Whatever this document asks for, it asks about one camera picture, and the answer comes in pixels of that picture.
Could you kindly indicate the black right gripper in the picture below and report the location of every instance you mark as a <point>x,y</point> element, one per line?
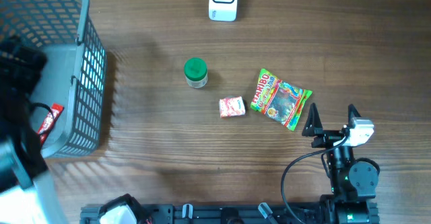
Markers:
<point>314,127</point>

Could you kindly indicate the Haribo gummy candy bag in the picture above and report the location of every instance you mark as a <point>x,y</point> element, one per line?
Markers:
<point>279,100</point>

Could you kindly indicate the red chocolate bar wrapper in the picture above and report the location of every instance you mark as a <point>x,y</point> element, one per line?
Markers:
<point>49,121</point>

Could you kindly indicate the small red-white snack packet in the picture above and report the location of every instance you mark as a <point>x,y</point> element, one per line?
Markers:
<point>233,106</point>

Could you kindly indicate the green-lidded Knorr jar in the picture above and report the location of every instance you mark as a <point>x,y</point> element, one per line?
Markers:
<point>196,73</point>

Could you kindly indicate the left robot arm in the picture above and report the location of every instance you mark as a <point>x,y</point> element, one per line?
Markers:
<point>28,193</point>

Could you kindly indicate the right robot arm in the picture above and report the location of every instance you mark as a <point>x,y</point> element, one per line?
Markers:
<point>353,180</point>

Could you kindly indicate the white barcode scanner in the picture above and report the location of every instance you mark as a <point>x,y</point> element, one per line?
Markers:
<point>223,10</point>

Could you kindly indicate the grey plastic shopping basket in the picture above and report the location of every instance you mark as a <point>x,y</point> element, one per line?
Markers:
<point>75,71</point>

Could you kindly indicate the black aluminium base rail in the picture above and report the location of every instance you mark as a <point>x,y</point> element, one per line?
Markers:
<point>309,212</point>

